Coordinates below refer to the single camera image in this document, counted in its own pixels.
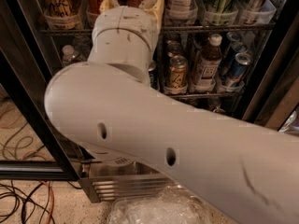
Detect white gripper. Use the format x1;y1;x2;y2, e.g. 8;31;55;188
92;0;164;50

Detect orange cable on floor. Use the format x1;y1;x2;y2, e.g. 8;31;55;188
40;180;56;224

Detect rear clear water bottle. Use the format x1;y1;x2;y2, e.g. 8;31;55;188
73;35;92;58

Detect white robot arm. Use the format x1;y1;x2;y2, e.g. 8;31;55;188
44;0;299;224

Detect open glass fridge door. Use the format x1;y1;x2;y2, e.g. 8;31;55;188
0;0;82;181

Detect yellow scribbled drink can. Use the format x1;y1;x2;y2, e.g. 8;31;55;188
44;0;81;30

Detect crumpled clear plastic bag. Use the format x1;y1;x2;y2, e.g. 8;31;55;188
107;188;211;224

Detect brown tea bottle white cap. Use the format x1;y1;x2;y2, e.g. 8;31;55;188
192;34;222;86

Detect stainless fridge base grille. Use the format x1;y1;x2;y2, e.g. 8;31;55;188
78;161;174;203

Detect orange LaCroix can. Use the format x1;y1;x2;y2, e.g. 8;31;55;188
165;55;188;89

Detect middle blue energy can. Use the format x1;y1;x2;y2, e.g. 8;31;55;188
220;41;248;78

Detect front clear water bottle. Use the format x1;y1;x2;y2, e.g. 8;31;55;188
62;45;86;65

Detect front blue energy can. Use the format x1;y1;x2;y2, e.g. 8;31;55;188
224;53;252;87

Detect wire shelf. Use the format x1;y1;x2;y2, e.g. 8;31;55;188
167;92;243;99
40;22;275;36

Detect clear water bottle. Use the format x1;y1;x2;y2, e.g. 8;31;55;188
62;45;86;65
73;35;92;58

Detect middle wire shelf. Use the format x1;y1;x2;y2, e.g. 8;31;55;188
167;92;243;99

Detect blue energy can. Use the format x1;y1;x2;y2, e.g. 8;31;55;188
220;41;248;78
224;53;252;87

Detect top wire shelf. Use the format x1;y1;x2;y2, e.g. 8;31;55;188
40;22;275;36

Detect blue Pepsi can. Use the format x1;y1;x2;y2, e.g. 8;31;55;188
149;61;158;89

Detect black cables on floor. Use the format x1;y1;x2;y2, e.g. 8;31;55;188
0;180;82;224

